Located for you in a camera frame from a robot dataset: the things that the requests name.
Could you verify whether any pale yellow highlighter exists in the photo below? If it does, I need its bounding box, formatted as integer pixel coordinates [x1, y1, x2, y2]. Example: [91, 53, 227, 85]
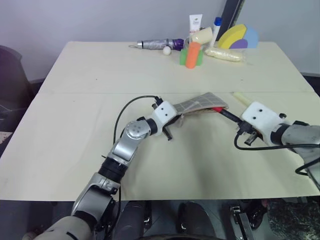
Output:
[232, 91, 251, 106]

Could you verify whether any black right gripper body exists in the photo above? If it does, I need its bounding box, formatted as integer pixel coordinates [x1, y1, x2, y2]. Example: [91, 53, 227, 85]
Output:
[236, 119, 260, 141]

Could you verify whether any purple foam half disc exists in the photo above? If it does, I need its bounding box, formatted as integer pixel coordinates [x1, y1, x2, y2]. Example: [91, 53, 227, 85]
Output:
[229, 38, 249, 50]

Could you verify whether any folded silver purple umbrella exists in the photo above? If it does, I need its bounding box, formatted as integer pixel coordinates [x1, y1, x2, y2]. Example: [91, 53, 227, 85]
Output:
[129, 37, 186, 52]

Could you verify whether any orange foam cylinder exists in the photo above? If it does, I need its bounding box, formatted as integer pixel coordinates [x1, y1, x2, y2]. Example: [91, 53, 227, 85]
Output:
[185, 41, 202, 69]

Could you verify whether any dark speckled mat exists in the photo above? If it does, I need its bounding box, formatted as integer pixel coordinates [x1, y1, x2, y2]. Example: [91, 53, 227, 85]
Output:
[267, 197, 320, 240]

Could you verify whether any cream roll in plastic bag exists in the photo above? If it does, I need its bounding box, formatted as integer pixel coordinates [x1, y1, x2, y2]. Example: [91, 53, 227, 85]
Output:
[203, 47, 247, 63]

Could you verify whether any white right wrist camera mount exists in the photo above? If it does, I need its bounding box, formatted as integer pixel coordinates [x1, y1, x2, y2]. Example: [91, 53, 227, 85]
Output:
[240, 100, 286, 146]

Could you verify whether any red capped black marker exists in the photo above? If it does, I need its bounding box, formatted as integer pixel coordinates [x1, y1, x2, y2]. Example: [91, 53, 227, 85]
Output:
[211, 106, 242, 124]

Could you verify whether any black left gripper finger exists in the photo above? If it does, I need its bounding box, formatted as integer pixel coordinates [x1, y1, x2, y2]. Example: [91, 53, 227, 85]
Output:
[162, 125, 174, 142]

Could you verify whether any white lotion tube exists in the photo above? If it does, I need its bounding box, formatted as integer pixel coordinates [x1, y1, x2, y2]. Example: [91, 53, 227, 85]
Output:
[188, 14, 203, 38]

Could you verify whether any black metal bracket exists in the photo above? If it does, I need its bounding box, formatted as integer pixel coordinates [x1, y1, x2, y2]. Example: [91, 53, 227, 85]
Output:
[228, 204, 253, 240]

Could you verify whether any cream foam cylinder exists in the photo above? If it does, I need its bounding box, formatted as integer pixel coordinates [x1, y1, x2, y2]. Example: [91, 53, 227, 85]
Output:
[189, 26, 214, 45]

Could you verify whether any dark chair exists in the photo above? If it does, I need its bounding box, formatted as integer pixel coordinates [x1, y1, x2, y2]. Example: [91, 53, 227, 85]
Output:
[0, 45, 33, 131]

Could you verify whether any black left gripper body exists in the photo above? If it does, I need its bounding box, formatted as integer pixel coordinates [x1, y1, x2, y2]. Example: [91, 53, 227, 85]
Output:
[164, 117, 179, 130]

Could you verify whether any white bottle blue cap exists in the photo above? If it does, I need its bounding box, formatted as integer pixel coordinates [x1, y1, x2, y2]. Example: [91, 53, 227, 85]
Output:
[208, 16, 223, 49]

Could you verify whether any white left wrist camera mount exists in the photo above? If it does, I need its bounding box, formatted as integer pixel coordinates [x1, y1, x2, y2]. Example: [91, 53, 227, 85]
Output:
[151, 100, 178, 126]

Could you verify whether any blue foam arch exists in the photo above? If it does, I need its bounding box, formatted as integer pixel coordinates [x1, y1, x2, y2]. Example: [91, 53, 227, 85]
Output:
[242, 25, 260, 49]

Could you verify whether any beige grid pouch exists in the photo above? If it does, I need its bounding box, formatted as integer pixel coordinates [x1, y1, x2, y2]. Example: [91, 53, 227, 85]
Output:
[172, 92, 229, 128]

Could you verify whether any green foam block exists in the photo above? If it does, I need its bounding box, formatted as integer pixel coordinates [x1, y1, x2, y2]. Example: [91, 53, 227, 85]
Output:
[179, 47, 204, 67]

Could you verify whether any black upright post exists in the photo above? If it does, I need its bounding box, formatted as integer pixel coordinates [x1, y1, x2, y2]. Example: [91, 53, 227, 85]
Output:
[221, 0, 245, 32]

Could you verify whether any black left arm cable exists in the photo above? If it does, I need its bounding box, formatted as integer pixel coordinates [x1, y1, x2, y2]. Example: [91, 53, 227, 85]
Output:
[113, 95, 162, 141]

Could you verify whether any dark rounded shape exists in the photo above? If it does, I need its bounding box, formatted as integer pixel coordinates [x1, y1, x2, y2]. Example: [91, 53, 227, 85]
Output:
[117, 200, 153, 238]

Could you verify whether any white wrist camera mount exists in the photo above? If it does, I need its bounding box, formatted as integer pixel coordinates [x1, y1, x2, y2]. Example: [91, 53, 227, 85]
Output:
[151, 100, 178, 126]
[240, 100, 286, 146]

